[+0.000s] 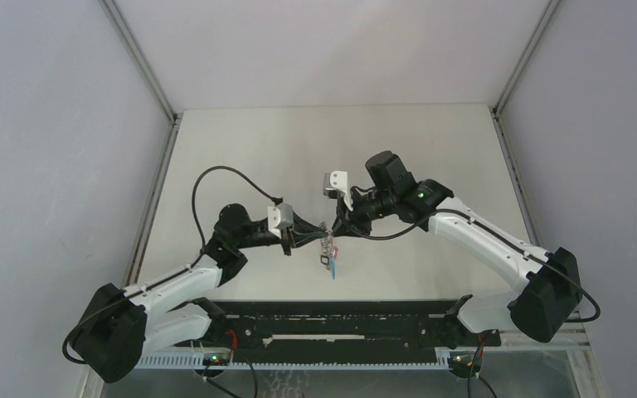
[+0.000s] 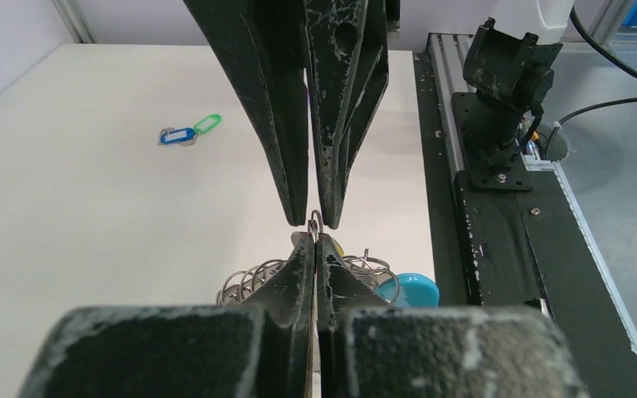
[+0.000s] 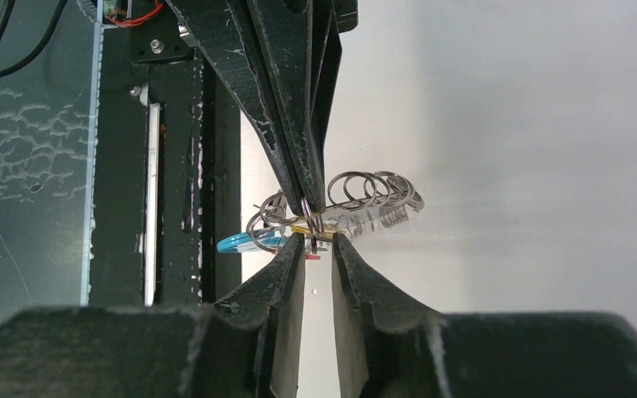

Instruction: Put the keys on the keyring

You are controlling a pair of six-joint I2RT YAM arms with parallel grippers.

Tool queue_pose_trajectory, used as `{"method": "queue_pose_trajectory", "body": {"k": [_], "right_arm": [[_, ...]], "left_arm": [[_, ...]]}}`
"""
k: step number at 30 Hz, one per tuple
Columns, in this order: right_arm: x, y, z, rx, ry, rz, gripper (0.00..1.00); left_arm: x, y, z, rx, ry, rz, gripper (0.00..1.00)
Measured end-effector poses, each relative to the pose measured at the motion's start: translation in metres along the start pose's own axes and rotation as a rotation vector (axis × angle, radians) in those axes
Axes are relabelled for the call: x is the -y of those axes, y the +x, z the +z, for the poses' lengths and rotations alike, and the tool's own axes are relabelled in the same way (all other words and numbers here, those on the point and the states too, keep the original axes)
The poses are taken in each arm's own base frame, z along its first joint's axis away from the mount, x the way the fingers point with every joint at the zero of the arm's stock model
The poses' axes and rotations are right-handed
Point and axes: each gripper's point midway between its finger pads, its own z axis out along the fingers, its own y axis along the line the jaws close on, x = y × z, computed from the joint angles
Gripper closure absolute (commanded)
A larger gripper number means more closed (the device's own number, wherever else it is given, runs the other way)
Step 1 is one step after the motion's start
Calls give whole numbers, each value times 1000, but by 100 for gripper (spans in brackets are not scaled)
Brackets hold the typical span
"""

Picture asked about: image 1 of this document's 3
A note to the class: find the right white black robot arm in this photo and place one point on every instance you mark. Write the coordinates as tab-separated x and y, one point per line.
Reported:
543	286

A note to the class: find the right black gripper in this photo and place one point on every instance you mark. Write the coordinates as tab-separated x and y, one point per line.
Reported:
342	225

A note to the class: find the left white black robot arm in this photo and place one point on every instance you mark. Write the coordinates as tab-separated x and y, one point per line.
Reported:
121	325

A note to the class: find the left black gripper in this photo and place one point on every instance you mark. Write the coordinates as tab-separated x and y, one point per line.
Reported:
299	234

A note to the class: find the left aluminium frame post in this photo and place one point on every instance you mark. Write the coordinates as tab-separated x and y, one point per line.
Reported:
131	44

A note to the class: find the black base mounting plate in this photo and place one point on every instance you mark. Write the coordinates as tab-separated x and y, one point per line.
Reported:
340	331

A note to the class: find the metal key organizer with rings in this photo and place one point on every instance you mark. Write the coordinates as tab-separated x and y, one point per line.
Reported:
326	255

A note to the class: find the right green circuit board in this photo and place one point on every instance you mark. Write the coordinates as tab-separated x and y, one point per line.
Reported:
463	360

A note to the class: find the green circuit board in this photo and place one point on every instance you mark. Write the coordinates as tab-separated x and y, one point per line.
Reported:
463	360
216	359

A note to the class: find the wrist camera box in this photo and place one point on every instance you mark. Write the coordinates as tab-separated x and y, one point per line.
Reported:
336	186
280	218

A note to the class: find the right aluminium frame post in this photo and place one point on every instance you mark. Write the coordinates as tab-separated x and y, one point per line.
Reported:
533	42

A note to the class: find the aluminium frame post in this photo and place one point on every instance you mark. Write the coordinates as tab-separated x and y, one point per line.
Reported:
533	42
131	44

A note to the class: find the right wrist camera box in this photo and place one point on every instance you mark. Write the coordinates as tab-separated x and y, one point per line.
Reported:
336	186

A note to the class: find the white slotted cable duct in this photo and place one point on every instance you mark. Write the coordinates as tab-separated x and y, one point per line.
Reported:
187	361

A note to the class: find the left green circuit board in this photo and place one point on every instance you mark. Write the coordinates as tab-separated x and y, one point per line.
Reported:
216	359

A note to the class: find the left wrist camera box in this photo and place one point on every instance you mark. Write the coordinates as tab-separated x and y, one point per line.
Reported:
280	218

